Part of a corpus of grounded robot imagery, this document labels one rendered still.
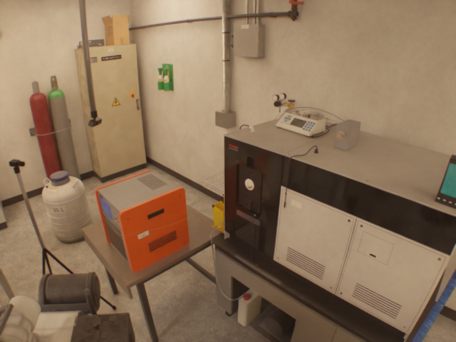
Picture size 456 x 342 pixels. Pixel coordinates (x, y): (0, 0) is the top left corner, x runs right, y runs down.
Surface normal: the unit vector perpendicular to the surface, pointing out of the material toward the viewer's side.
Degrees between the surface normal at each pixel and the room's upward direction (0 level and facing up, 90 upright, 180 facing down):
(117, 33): 90
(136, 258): 90
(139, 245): 90
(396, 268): 90
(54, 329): 3
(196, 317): 0
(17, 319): 3
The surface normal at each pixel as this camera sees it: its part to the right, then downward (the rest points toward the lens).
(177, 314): 0.00, -0.91
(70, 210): 0.59, 0.34
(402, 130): -0.71, 0.29
